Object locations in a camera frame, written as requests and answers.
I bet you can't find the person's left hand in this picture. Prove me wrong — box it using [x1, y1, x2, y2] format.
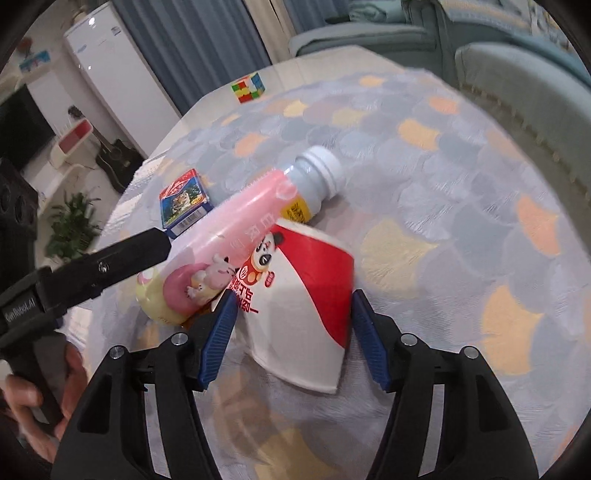
[0, 342, 89, 463]

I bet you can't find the folded teal blanket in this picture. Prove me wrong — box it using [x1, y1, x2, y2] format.
[346, 0, 403, 24]

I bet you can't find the colourful wall decoration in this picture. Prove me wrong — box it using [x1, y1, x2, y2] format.
[18, 48, 52, 75]

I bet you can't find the scale-pattern tablecloth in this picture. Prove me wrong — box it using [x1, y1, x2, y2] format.
[87, 65, 588, 480]

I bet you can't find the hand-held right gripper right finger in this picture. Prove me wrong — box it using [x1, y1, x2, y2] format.
[351, 290, 542, 480]

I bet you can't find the blue curtain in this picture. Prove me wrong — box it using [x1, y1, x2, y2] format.
[113, 0, 273, 117]

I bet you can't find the colourful puzzle cube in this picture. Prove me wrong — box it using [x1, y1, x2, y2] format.
[231, 71, 267, 105]

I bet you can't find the teal sofa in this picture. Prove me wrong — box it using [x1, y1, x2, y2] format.
[288, 0, 591, 209]

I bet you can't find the black television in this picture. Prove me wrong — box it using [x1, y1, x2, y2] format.
[0, 85, 55, 171]

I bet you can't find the red and white paper cup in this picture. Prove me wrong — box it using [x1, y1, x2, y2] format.
[221, 217, 356, 394]

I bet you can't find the white refrigerator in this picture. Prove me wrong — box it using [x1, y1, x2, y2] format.
[64, 1, 184, 160]

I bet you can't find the pink label plastic bottle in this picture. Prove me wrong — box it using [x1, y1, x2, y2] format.
[136, 145, 345, 326]

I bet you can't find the white low cabinet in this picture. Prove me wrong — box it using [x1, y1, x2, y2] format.
[39, 152, 117, 205]

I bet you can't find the green potted plant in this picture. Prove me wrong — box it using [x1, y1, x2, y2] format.
[45, 190, 103, 265]

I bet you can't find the white sheer curtain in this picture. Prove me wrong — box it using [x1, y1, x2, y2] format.
[242, 0, 300, 63]

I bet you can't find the black speaker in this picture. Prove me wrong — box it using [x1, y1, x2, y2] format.
[0, 158, 40, 283]

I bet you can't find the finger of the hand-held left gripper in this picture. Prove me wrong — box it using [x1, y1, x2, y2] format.
[39, 228, 173, 315]

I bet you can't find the blue and red box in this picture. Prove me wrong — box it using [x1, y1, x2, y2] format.
[159, 168, 214, 241]

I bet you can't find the red and white stool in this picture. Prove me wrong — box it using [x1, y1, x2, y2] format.
[50, 117, 94, 168]

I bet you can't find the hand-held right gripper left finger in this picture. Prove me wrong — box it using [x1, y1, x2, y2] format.
[50, 290, 241, 480]

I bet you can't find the black acoustic guitar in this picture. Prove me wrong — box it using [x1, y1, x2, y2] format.
[95, 137, 145, 193]

